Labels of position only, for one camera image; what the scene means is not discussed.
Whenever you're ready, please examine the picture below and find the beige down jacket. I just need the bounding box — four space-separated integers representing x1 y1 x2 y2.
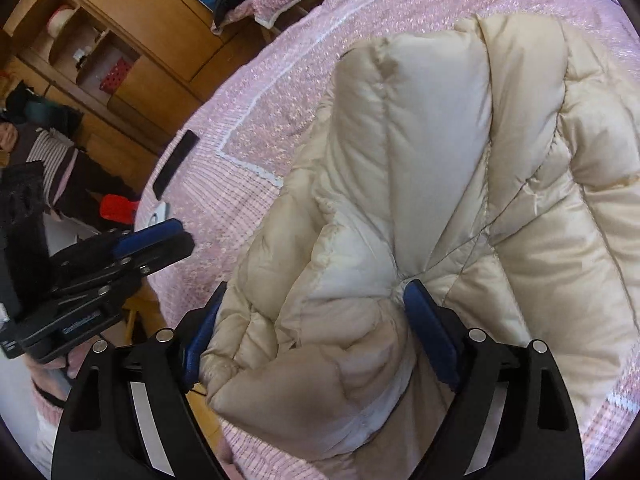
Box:
200 12 640 466

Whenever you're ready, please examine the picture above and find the red plastic object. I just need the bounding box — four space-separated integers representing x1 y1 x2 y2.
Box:
99 194 141 226

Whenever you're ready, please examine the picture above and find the red polka-dot box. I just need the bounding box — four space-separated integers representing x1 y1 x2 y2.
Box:
97 57 135 95

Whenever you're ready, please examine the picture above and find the pink floral bedspread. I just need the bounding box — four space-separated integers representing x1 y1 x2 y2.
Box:
137 0 640 480

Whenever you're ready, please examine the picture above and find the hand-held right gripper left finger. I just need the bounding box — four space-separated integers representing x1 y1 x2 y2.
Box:
50 282 241 480

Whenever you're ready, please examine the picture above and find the person's pink sweater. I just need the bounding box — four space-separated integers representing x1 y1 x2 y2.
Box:
25 345 83 411

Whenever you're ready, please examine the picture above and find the black phone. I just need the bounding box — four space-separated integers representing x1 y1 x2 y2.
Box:
151 129 201 201

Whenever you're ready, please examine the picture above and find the white and red jar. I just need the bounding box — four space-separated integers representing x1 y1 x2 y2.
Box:
45 4 76 36

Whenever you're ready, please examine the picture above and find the wooden wardrobe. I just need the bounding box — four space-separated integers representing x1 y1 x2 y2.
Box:
0 0 361 196

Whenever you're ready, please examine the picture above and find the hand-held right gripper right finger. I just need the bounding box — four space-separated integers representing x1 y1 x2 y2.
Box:
402 280 586 480

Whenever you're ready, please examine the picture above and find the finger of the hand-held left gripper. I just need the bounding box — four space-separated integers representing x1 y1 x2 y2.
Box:
50 219 183 273
52 232 196 307

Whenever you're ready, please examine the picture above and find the dark brown garment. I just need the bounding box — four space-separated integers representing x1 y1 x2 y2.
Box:
50 150 141 221

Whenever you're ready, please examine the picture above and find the dark clothes pile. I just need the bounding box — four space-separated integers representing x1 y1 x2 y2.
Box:
0 82 86 136

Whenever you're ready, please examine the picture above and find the striped garment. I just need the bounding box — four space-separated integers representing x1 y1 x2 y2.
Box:
15 125 81 211

